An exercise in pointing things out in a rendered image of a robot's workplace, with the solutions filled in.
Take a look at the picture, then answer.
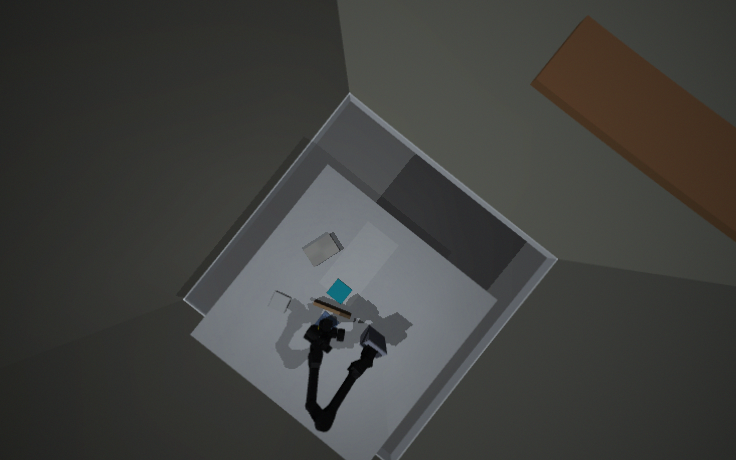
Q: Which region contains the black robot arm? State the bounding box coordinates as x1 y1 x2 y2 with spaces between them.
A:
303 318 378 432

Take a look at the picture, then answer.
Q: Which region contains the brown wooden bar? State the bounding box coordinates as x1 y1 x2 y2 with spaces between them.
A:
313 299 351 319

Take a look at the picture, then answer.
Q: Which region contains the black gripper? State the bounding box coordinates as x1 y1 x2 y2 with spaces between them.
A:
313 324 345 341

